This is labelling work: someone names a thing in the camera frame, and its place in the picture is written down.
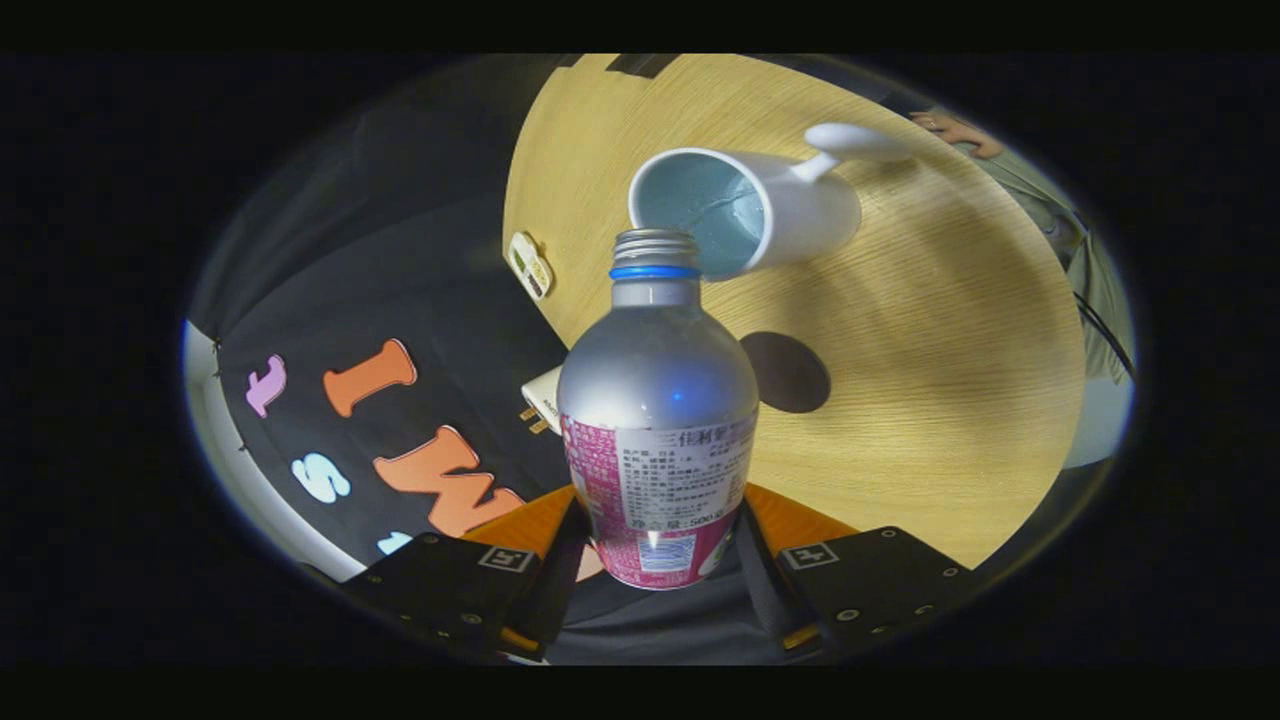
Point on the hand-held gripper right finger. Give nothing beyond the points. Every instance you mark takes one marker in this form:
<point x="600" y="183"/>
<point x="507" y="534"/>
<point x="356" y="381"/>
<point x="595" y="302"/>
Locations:
<point x="770" y="590"/>

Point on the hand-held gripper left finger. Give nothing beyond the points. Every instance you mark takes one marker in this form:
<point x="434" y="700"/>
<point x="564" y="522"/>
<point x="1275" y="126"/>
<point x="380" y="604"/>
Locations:
<point x="555" y="600"/>

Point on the dark round coaster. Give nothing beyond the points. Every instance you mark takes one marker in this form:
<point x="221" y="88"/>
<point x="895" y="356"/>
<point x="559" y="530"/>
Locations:
<point x="790" y="375"/>

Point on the silver bottle with red label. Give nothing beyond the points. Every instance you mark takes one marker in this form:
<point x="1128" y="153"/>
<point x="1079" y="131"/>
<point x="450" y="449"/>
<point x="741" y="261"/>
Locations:
<point x="655" y="380"/>

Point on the white cup with blue inside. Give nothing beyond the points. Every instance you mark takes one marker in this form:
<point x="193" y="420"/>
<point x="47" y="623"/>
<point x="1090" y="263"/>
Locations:
<point x="800" y="215"/>

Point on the toast slices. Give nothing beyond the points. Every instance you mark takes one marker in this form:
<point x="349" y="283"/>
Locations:
<point x="535" y="418"/>

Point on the white toaster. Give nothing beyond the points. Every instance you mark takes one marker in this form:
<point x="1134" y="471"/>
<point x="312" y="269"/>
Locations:
<point x="545" y="390"/>

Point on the wooden table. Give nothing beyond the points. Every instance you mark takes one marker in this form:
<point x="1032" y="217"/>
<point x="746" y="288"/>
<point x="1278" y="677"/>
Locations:
<point x="950" y="350"/>

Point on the white flat device with buttons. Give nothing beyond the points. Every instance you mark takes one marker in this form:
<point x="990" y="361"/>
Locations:
<point x="530" y="265"/>

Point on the black table clamp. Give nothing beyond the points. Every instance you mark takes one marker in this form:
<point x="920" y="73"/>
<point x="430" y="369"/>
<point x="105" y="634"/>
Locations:
<point x="640" y="65"/>

